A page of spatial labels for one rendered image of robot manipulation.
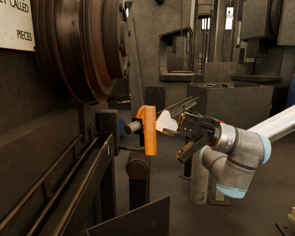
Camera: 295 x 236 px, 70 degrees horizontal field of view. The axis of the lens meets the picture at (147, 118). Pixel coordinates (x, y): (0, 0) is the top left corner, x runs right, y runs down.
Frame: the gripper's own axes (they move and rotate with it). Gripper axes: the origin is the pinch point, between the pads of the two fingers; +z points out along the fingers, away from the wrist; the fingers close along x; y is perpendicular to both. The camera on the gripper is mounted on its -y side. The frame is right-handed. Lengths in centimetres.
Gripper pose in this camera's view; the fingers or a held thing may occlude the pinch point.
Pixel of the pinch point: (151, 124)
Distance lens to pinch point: 65.9
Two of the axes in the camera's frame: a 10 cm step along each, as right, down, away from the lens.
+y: 2.7, -9.3, -2.5
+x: -0.4, 2.5, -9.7
